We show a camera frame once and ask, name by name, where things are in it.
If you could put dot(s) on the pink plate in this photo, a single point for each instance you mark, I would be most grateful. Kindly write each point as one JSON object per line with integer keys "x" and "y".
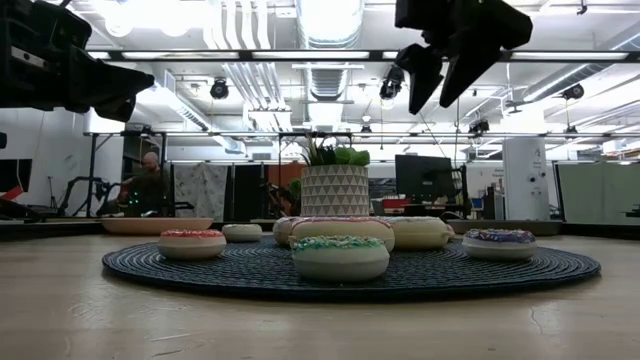
{"x": 150, "y": 227}

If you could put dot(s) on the person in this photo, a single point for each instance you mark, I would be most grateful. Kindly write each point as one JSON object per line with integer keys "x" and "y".
{"x": 147, "y": 192}

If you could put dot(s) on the background leafy plant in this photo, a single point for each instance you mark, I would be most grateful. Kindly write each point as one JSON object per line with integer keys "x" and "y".
{"x": 295, "y": 191}

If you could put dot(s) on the red object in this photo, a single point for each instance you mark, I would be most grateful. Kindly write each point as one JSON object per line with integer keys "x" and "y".
{"x": 11, "y": 194}

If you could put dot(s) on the large purple-iced donut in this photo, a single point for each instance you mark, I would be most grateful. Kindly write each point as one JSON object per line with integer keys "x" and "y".
{"x": 281, "y": 231}

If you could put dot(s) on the succulent in triangle-patterned pot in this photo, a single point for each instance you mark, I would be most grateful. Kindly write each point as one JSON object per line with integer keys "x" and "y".
{"x": 335, "y": 192}

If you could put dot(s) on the grey plate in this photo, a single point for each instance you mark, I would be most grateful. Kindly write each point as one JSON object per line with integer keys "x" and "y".
{"x": 505, "y": 228}

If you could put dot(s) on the white cylindrical pillar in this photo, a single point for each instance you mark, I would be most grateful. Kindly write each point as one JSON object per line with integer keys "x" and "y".
{"x": 525, "y": 175}

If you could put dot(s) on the black ceiling spotlight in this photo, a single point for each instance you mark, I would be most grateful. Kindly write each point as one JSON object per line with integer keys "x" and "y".
{"x": 479, "y": 126}
{"x": 573, "y": 91}
{"x": 219, "y": 89}
{"x": 391, "y": 85}

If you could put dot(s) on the black aluminium rig frame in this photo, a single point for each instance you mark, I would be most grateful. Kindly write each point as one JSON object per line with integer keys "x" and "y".
{"x": 50, "y": 230}

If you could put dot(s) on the black background rig frame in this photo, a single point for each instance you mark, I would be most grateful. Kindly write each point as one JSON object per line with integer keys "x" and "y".
{"x": 91, "y": 175}

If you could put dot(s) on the large white-iced donut blue drizzle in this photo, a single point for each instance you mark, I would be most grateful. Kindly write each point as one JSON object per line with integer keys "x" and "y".
{"x": 420, "y": 234}

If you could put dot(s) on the small blue sprinkled donut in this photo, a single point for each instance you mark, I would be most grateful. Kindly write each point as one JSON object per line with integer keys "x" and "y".
{"x": 499, "y": 248}

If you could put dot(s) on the small green sprinkled donut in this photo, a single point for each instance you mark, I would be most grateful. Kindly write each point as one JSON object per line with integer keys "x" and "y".
{"x": 340, "y": 265}

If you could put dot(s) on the grey-green partition panel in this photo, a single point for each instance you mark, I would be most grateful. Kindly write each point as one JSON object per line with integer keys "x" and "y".
{"x": 600, "y": 192}

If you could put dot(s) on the small cream donut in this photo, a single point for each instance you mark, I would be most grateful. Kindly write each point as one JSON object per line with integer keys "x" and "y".
{"x": 242, "y": 234}

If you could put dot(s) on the dark wall screen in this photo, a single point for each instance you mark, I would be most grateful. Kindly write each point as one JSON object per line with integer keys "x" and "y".
{"x": 15, "y": 175}

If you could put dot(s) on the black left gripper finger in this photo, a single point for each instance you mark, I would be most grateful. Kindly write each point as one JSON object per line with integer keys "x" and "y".
{"x": 110, "y": 80}
{"x": 117, "y": 109}

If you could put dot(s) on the large pink-iced donut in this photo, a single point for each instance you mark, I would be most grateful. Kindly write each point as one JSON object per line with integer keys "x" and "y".
{"x": 345, "y": 229}

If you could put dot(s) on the round dark woven placemat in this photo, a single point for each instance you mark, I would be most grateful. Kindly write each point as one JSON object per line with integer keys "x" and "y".
{"x": 450, "y": 274}

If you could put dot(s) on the patterned hanging cloth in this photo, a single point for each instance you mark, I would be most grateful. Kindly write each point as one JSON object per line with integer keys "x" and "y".
{"x": 200, "y": 190}

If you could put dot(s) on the black computer monitor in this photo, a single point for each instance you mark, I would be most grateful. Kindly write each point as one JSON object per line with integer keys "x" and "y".
{"x": 422, "y": 177}

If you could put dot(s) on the black crossbar with light strips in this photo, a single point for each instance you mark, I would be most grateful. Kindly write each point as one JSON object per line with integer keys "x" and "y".
{"x": 246, "y": 55}

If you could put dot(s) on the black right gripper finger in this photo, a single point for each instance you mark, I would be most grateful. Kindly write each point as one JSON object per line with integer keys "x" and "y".
{"x": 422, "y": 75}
{"x": 470, "y": 65}

